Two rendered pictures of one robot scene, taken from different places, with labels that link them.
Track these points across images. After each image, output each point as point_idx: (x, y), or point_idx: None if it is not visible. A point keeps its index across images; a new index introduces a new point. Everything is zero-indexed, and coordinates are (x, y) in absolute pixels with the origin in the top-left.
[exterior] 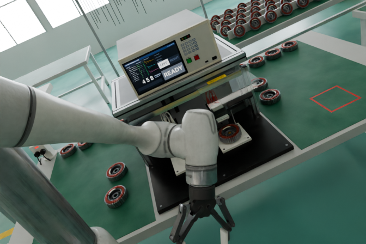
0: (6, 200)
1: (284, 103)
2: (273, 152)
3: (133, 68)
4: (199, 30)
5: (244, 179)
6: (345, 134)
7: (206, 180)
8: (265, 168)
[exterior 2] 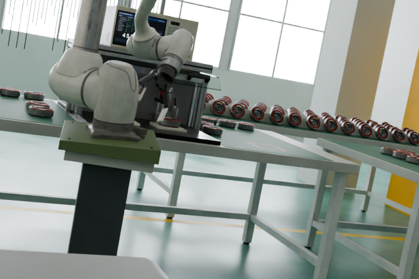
0: None
1: (222, 137)
2: (202, 138)
3: (123, 18)
4: (187, 25)
5: (172, 140)
6: (263, 154)
7: (175, 64)
8: (192, 142)
